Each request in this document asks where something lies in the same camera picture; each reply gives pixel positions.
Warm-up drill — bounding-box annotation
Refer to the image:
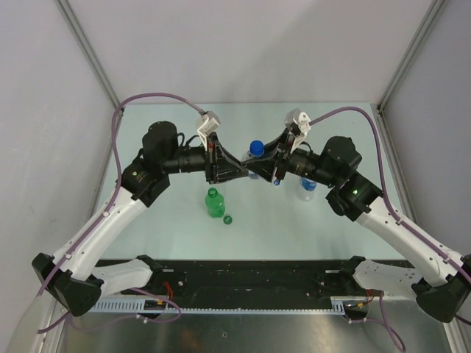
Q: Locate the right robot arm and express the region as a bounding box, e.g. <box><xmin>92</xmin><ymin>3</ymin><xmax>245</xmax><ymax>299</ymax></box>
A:
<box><xmin>242</xmin><ymin>131</ymin><xmax>470</xmax><ymax>323</ymax></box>

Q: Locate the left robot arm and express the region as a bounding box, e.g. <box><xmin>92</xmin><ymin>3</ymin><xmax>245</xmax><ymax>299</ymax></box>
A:
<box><xmin>32</xmin><ymin>121</ymin><xmax>248</xmax><ymax>317</ymax></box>

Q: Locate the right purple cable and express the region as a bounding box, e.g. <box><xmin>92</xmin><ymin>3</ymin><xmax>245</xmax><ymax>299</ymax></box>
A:
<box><xmin>311</xmin><ymin>106</ymin><xmax>471</xmax><ymax>327</ymax></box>

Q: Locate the blue label bottle white cap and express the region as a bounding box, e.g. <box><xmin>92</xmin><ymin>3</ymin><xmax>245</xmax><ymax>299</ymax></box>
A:
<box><xmin>298</xmin><ymin>177</ymin><xmax>317</xmax><ymax>201</ymax></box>

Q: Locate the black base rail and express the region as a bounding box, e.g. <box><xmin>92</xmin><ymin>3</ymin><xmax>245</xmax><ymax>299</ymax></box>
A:
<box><xmin>143</xmin><ymin>260</ymin><xmax>380</xmax><ymax>308</ymax></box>

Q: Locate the aluminium frame post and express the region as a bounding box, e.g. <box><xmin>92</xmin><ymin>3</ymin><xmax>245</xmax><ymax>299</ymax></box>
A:
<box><xmin>377</xmin><ymin>0</ymin><xmax>449</xmax><ymax>112</ymax></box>
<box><xmin>54</xmin><ymin>0</ymin><xmax>120</xmax><ymax>108</ymax></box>

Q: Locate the purple cable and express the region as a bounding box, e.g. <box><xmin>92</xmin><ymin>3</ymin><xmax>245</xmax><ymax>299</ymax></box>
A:
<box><xmin>311</xmin><ymin>106</ymin><xmax>471</xmax><ymax>327</ymax></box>
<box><xmin>36</xmin><ymin>92</ymin><xmax>207</xmax><ymax>335</ymax></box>

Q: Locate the green bottle cap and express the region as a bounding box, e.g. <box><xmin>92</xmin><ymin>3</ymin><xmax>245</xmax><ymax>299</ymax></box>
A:
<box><xmin>223</xmin><ymin>215</ymin><xmax>233</xmax><ymax>225</ymax></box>

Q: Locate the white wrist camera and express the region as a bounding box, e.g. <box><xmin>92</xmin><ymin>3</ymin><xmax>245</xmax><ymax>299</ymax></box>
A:
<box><xmin>196</xmin><ymin>110</ymin><xmax>221</xmax><ymax>149</ymax></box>
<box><xmin>285</xmin><ymin>108</ymin><xmax>311</xmax><ymax>152</ymax></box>

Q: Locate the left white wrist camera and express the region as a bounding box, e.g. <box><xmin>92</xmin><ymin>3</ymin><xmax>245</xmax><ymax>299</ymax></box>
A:
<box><xmin>196</xmin><ymin>110</ymin><xmax>221</xmax><ymax>149</ymax></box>

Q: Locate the clear bottle blue cap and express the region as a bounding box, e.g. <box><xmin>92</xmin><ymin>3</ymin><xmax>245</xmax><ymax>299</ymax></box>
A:
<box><xmin>241</xmin><ymin>140</ymin><xmax>265</xmax><ymax>180</ymax></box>

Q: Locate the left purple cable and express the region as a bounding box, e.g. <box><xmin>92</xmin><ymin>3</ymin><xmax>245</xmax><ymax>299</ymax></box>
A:
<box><xmin>36</xmin><ymin>92</ymin><xmax>207</xmax><ymax>335</ymax></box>

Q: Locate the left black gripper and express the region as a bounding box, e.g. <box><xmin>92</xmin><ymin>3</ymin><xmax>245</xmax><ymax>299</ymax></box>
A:
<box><xmin>163</xmin><ymin>132</ymin><xmax>248</xmax><ymax>185</ymax></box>

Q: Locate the grey slotted cable duct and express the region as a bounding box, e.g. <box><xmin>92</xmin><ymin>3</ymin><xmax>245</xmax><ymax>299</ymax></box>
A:
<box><xmin>89</xmin><ymin>296</ymin><xmax>366</xmax><ymax>315</ymax></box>

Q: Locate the left aluminium frame post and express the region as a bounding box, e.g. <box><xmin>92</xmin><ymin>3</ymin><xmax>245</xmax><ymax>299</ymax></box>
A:
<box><xmin>54</xmin><ymin>0</ymin><xmax>120</xmax><ymax>108</ymax></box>

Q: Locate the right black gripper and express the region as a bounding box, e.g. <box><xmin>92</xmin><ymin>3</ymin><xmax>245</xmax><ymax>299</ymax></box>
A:
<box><xmin>242</xmin><ymin>128</ymin><xmax>339</xmax><ymax>188</ymax></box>

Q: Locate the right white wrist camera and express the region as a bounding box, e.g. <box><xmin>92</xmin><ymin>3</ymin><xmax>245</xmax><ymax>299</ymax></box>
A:
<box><xmin>285</xmin><ymin>108</ymin><xmax>311</xmax><ymax>152</ymax></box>

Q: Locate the right aluminium frame post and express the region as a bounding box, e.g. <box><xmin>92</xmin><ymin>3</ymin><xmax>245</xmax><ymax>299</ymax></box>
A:
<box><xmin>377</xmin><ymin>0</ymin><xmax>449</xmax><ymax>112</ymax></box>

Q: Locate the green plastic bottle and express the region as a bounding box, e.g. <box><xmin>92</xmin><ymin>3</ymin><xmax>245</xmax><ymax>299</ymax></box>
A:
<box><xmin>205</xmin><ymin>188</ymin><xmax>225</xmax><ymax>218</ymax></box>

